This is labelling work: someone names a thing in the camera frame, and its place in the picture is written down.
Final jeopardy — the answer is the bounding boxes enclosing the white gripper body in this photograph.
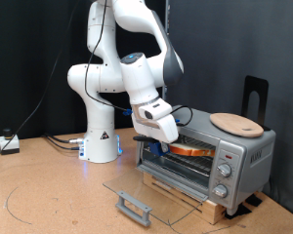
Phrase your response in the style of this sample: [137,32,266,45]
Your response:
[130,97,180,144]

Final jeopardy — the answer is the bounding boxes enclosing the white bread slice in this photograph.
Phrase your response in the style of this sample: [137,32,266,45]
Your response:
[168,142,217,158]

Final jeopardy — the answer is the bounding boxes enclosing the glass oven door with handle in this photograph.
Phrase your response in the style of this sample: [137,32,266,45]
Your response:
[103,164,209,227]

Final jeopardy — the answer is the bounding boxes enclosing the silver oven knob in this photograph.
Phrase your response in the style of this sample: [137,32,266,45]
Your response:
[212,183,229,199]
[217,162,233,178]

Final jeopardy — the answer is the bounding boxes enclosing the silver toaster oven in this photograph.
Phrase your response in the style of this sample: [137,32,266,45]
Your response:
[135,106,277,216]

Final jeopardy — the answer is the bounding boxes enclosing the round wooden cutting board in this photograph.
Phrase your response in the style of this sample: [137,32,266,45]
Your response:
[209,112,266,138]

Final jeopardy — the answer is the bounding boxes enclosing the slotted wooden base block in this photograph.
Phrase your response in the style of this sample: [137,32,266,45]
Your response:
[142,172,228,226]

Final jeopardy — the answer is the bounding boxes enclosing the grey fabric backdrop curtain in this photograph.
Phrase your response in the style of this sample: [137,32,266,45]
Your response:
[167,0,293,220]

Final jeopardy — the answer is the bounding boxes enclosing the black metal bookend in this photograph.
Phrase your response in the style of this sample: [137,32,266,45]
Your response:
[241,75,272,132]

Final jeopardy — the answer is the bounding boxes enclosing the silver vertical metal pole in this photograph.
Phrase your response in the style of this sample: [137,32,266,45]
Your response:
[161,0,171,102]

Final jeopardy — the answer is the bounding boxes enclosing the black fabric backdrop curtain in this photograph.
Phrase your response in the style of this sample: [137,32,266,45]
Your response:
[0,0,167,140]

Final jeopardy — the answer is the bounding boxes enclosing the grey emergency stop box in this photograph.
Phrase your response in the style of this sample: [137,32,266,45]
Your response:
[0,128,21,155]

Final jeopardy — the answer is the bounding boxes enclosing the metal wire oven rack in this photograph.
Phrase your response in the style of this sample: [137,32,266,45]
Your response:
[143,134,217,178]

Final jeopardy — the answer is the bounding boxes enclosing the black camera cable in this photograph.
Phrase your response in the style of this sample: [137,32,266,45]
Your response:
[83,0,193,127]

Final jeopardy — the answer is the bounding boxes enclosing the black base cable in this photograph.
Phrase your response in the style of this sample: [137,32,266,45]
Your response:
[43,132,86,144]
[43,135,82,151]

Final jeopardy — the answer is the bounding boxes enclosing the long black hanging cable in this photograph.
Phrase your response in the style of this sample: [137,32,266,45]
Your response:
[0,0,81,170]

